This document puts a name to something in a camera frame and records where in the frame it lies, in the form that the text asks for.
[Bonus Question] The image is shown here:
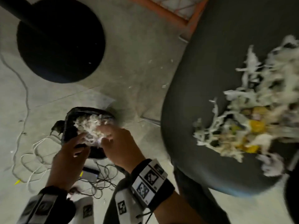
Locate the person's right hand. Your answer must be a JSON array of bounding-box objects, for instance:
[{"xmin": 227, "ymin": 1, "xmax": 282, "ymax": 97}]
[{"xmin": 96, "ymin": 124, "xmax": 146, "ymax": 174}]

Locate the orange mesh fence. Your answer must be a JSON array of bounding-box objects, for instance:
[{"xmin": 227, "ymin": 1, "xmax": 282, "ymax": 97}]
[{"xmin": 127, "ymin": 0, "xmax": 211, "ymax": 41}]

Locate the white table black pedestal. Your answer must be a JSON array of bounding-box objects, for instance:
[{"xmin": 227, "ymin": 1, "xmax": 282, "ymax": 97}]
[{"xmin": 0, "ymin": 0, "xmax": 106, "ymax": 84}]

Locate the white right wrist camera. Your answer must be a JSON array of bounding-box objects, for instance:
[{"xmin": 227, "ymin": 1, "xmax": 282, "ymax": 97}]
[{"xmin": 114, "ymin": 188, "xmax": 145, "ymax": 224}]

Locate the person's right forearm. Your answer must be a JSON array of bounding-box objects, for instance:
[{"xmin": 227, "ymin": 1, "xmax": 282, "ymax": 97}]
[{"xmin": 152, "ymin": 191, "xmax": 206, "ymax": 224}]

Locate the clump of shredded paper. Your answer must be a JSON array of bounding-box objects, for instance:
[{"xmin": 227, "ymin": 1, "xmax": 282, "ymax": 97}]
[{"xmin": 74, "ymin": 114, "xmax": 112, "ymax": 146}]

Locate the black trash bin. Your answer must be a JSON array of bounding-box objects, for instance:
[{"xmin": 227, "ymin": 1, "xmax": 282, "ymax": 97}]
[{"xmin": 50, "ymin": 106, "xmax": 115, "ymax": 159}]

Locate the black power adapter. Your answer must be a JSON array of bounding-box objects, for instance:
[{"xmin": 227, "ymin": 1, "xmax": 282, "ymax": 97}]
[{"xmin": 80, "ymin": 166, "xmax": 100, "ymax": 183}]

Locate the person's left hand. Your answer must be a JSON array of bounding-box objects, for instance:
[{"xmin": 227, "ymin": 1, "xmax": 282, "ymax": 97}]
[{"xmin": 45, "ymin": 132, "xmax": 91, "ymax": 192}]

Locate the white cable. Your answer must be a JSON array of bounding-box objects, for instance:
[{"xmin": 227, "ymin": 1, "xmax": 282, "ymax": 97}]
[{"xmin": 0, "ymin": 53, "xmax": 62, "ymax": 194}]

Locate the grey upholstered chair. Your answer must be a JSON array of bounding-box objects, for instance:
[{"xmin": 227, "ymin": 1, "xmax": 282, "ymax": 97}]
[{"xmin": 160, "ymin": 0, "xmax": 299, "ymax": 224}]

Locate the shredded paper trash pile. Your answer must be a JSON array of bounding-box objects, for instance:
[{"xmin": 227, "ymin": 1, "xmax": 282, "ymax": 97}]
[{"xmin": 192, "ymin": 35, "xmax": 299, "ymax": 177}]

